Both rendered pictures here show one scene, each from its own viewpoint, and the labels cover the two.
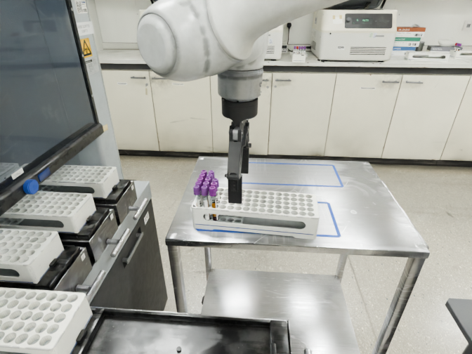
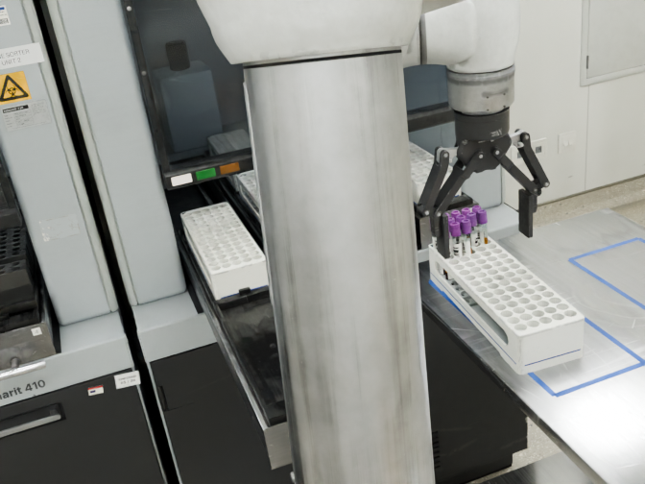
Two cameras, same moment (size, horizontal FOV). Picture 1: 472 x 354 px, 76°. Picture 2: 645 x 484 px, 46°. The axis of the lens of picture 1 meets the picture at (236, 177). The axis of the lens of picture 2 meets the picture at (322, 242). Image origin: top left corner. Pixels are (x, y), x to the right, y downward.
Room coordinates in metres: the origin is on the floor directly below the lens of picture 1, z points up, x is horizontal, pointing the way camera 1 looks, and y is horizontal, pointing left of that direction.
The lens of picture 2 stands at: (0.03, -0.85, 1.46)
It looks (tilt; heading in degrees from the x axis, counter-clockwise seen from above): 26 degrees down; 69
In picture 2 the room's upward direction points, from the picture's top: 8 degrees counter-clockwise
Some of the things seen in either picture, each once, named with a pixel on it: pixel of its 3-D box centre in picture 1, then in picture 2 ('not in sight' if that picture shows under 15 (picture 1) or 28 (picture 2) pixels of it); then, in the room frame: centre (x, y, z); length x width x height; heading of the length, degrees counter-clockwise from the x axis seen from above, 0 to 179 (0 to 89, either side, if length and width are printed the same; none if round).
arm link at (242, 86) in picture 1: (239, 83); (481, 86); (0.62, -0.01, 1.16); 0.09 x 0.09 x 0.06
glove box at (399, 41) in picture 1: (402, 41); not in sight; (2.93, -1.48, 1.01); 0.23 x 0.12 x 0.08; 85
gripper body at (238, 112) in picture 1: (239, 118); (482, 138); (0.62, -0.01, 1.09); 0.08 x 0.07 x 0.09; 172
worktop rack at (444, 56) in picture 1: (426, 56); not in sight; (2.61, -1.53, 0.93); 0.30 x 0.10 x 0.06; 78
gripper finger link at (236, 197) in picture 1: (234, 189); (441, 233); (0.55, 0.00, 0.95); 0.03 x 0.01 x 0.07; 82
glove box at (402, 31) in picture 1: (408, 30); not in sight; (2.93, -1.50, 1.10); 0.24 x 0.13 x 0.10; 84
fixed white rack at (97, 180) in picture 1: (64, 181); (408, 170); (0.78, 0.52, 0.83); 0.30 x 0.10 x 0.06; 86
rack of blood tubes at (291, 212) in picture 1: (255, 211); (498, 295); (0.61, -0.05, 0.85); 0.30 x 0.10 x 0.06; 82
